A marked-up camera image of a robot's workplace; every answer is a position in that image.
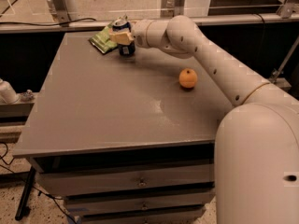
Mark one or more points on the green jalapeno chip bag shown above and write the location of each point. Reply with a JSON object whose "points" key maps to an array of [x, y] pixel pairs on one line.
{"points": [[102, 40]]}

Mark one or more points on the black metal leg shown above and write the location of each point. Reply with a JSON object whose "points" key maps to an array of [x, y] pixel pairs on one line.
{"points": [[28, 181]]}

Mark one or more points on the grey drawer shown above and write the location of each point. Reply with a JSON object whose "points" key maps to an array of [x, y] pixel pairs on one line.
{"points": [[139, 202], [72, 184], [153, 216]]}

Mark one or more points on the bottom grey drawer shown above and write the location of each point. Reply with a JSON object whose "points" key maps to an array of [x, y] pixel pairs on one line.
{"points": [[153, 216]]}

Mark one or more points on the left metal frame post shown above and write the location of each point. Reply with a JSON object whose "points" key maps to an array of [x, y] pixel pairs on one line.
{"points": [[61, 10]]}

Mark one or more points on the grey metal rail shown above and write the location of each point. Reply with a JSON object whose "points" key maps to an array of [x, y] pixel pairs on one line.
{"points": [[18, 27]]}

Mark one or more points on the orange fruit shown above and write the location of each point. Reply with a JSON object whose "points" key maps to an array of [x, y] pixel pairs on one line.
{"points": [[187, 78]]}

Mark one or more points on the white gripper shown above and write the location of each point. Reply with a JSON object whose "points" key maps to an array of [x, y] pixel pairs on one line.
{"points": [[139, 33]]}

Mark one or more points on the grey drawer cabinet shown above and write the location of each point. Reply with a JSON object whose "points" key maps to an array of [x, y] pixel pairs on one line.
{"points": [[111, 114]]}

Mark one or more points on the blue pepsi can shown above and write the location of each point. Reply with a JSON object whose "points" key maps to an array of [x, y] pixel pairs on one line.
{"points": [[125, 50]]}

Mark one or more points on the middle grey drawer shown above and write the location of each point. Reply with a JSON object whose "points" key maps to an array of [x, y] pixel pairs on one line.
{"points": [[139, 202]]}

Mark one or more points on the centre metal frame post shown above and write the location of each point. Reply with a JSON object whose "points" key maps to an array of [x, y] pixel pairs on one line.
{"points": [[179, 0]]}

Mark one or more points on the metal frame post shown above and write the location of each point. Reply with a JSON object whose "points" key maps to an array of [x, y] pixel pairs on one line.
{"points": [[61, 10], [179, 0]]}

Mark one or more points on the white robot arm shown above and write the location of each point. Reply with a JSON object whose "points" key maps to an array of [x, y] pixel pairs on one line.
{"points": [[257, 143]]}

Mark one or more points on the top grey drawer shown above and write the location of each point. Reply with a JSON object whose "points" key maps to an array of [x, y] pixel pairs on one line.
{"points": [[72, 184]]}

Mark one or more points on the white cylinder at left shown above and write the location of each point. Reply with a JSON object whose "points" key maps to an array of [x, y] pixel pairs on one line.
{"points": [[7, 93]]}

